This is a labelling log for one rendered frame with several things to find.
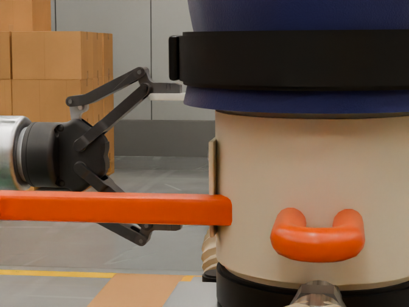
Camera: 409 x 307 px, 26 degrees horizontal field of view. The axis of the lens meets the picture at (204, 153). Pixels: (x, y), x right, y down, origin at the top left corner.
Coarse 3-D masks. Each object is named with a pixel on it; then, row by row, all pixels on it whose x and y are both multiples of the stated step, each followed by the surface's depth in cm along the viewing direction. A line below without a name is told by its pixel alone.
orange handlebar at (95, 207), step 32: (0, 192) 70; (32, 192) 70; (64, 192) 69; (96, 192) 69; (128, 192) 69; (192, 224) 67; (224, 224) 67; (288, 224) 57; (352, 224) 57; (288, 256) 56; (320, 256) 55; (352, 256) 56
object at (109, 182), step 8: (80, 168) 100; (88, 168) 100; (80, 176) 100; (88, 176) 100; (96, 176) 100; (104, 176) 103; (96, 184) 100; (104, 184) 100; (112, 184) 102; (144, 224) 100; (152, 224) 100
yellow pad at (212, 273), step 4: (204, 272) 80; (208, 272) 80; (212, 272) 80; (188, 276) 90; (192, 276) 90; (196, 276) 90; (200, 276) 90; (204, 276) 80; (208, 276) 79; (212, 276) 79; (184, 280) 89; (188, 280) 89; (192, 280) 87; (196, 280) 87; (200, 280) 87; (204, 280) 79; (208, 280) 79; (212, 280) 79
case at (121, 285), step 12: (120, 276) 98; (132, 276) 98; (144, 276) 98; (156, 276) 98; (168, 276) 98; (180, 276) 98; (108, 288) 93; (120, 288) 93; (132, 288) 93; (144, 288) 93; (156, 288) 93; (168, 288) 93; (96, 300) 88; (108, 300) 88; (120, 300) 88; (132, 300) 88; (144, 300) 88; (156, 300) 88
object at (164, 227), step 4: (156, 224) 100; (160, 224) 100; (164, 224) 100; (152, 228) 101; (156, 228) 100; (160, 228) 100; (164, 228) 100; (168, 228) 100; (172, 228) 100; (176, 228) 100; (180, 228) 100; (140, 232) 101; (144, 232) 101; (148, 232) 101; (148, 236) 101; (148, 240) 101
